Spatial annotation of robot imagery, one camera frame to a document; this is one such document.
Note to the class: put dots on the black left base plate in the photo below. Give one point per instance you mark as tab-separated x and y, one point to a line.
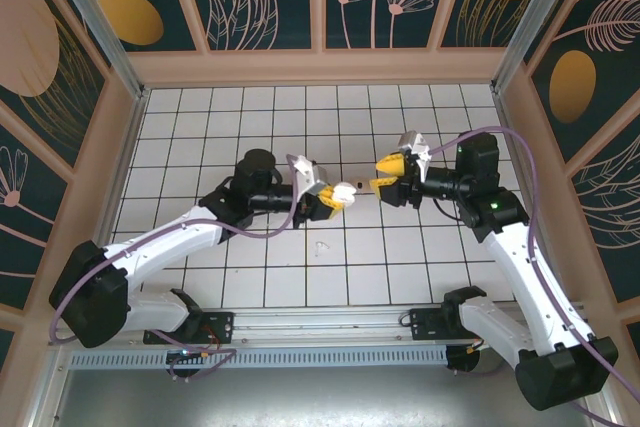
222	324

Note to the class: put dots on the small clear ear hook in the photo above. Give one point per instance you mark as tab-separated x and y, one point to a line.
320	247

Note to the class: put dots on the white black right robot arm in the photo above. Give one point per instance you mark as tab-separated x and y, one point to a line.
520	277

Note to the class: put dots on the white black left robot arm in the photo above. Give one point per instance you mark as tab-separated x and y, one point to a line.
165	242

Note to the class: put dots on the aluminium corner post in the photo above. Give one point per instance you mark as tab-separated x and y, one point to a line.
531	22
107	32

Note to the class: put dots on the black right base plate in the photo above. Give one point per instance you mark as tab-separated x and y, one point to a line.
425	324

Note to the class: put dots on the grey metal sheet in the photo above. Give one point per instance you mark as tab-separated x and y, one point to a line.
320	397

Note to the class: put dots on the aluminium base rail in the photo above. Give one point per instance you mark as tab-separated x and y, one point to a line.
320	321

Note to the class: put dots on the cream earbud charging case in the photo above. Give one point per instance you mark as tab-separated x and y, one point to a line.
345	194

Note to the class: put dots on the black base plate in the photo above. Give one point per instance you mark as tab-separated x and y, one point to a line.
222	324
425	324

